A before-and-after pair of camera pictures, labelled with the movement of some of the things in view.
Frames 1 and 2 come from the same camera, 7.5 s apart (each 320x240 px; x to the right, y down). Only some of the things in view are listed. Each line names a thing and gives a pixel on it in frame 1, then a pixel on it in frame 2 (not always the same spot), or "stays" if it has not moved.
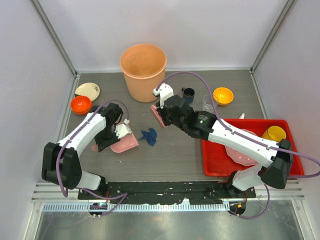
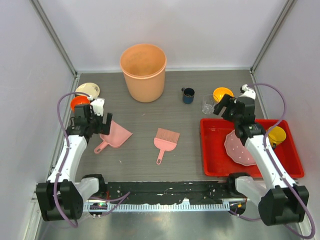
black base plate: x=194 y=193 stays
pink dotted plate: x=240 y=156 stays
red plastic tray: x=214 y=161 stays
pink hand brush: x=159 y=116 → x=166 y=140
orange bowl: x=81 y=104 stays
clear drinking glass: x=207 y=103 stays
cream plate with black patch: x=89 y=89 stays
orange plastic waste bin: x=143 y=66 stays
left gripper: x=102 y=144 → x=103 y=128
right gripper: x=162 y=113 → x=226 y=101
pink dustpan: x=95 y=148 → x=117 y=137
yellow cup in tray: x=275 y=133 stays
